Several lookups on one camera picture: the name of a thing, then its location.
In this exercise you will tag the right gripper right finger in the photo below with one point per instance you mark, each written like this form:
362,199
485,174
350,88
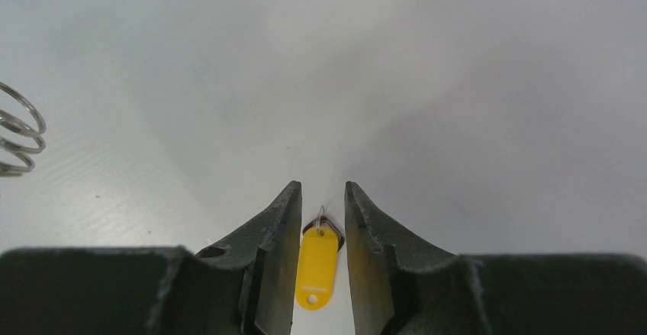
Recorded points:
402,284

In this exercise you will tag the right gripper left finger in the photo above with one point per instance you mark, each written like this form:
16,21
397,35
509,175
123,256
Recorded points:
242,284

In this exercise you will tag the key with yellow tag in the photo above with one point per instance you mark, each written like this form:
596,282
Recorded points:
321,241

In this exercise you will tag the large keyring with yellow grip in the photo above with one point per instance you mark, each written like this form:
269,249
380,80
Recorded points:
20,127

